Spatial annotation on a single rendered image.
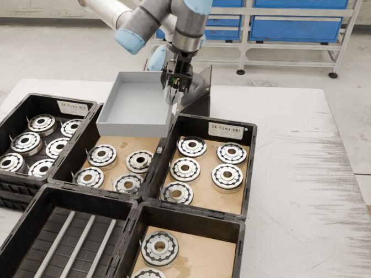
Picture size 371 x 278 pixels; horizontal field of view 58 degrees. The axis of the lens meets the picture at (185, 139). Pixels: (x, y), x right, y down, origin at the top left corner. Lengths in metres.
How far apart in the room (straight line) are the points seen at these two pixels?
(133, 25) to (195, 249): 0.62
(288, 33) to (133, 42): 2.27
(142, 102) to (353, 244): 0.82
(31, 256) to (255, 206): 0.74
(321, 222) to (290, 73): 2.17
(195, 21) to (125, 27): 0.18
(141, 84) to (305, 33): 2.10
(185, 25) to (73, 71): 2.58
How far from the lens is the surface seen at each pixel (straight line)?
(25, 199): 1.24
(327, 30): 3.11
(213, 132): 1.23
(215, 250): 1.00
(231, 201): 1.09
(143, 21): 0.90
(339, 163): 1.48
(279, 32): 3.04
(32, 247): 1.10
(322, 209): 1.31
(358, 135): 2.78
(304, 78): 3.24
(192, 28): 0.86
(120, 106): 1.10
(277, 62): 3.15
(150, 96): 1.12
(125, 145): 1.27
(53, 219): 1.13
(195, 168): 1.13
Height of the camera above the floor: 1.71
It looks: 44 degrees down
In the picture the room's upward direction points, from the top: 1 degrees counter-clockwise
